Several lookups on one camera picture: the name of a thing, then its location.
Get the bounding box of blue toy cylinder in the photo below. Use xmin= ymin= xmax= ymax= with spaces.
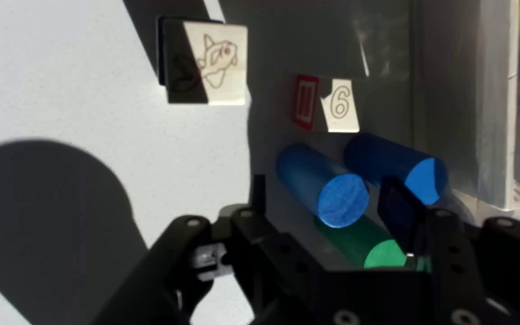
xmin=342 ymin=132 xmax=451 ymax=208
xmin=274 ymin=143 xmax=371 ymax=231

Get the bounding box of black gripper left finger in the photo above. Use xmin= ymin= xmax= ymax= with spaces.
xmin=93 ymin=174 xmax=333 ymax=325

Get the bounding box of wooden cube with number six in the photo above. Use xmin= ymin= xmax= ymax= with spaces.
xmin=290 ymin=72 xmax=362 ymax=136

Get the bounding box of clear plastic storage bin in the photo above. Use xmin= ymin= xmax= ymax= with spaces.
xmin=407 ymin=0 xmax=520 ymax=213

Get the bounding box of green toy cylinder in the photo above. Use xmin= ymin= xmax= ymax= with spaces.
xmin=313 ymin=213 xmax=433 ymax=273

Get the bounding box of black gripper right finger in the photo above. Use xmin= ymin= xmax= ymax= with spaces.
xmin=378 ymin=179 xmax=520 ymax=325

